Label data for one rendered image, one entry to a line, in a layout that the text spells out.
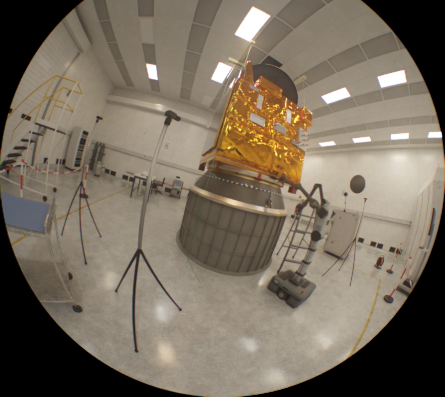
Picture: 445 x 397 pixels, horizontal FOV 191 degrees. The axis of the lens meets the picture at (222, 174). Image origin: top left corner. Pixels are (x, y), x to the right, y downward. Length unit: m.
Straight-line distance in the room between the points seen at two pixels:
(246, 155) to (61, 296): 2.84
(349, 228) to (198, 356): 4.55
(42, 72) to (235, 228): 7.26
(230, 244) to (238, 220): 0.41
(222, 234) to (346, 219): 3.90
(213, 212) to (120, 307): 1.82
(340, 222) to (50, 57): 10.88
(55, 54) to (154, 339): 7.19
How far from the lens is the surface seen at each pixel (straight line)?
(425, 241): 5.65
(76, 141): 7.36
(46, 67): 6.53
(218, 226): 2.07
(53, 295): 1.58
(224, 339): 1.63
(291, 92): 3.73
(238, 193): 2.05
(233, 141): 2.08
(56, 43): 6.71
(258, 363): 1.64
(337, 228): 4.93
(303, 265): 2.19
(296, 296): 2.13
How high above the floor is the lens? 1.45
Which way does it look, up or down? 3 degrees up
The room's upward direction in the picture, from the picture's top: 15 degrees clockwise
